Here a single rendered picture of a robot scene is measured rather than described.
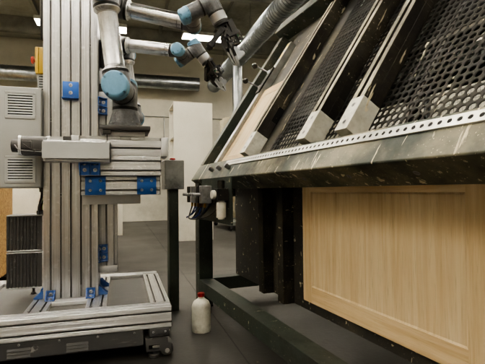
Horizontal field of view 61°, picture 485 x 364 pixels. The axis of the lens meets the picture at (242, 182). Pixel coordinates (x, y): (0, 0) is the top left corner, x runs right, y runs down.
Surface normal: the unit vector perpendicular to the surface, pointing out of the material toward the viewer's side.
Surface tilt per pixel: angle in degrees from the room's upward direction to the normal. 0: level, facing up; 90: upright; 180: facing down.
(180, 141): 90
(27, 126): 90
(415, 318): 90
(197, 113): 90
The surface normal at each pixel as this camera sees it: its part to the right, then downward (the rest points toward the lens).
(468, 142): -0.78, -0.54
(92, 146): 0.29, -0.02
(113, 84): 0.07, 0.11
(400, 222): -0.93, 0.00
